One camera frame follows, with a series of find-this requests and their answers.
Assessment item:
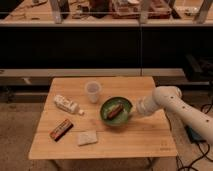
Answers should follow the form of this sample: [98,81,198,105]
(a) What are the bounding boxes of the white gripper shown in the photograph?
[130,96,160,116]

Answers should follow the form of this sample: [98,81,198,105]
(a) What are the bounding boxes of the green ceramic bowl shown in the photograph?
[100,97,133,126]

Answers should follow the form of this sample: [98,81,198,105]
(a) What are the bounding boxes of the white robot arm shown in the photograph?
[136,86,213,145]

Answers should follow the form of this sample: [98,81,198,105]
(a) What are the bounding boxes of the brown sausage in bowl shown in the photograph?
[107,104,123,120]

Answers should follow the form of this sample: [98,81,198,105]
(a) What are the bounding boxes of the clear plastic cup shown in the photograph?
[85,81,101,103]

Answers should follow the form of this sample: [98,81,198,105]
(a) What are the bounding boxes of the wooden table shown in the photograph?
[29,77,177,159]

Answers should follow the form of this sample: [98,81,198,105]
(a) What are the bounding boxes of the beige sponge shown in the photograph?
[78,130,98,146]

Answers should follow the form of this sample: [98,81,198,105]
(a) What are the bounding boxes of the brown chocolate bar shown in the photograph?
[50,119,73,141]

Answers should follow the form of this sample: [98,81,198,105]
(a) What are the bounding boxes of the white plastic bottle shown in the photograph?
[53,95,84,115]

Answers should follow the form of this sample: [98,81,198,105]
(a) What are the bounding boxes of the long workbench shelf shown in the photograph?
[0,0,213,27]

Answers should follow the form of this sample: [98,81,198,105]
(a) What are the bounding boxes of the black cable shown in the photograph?
[175,103,213,171]

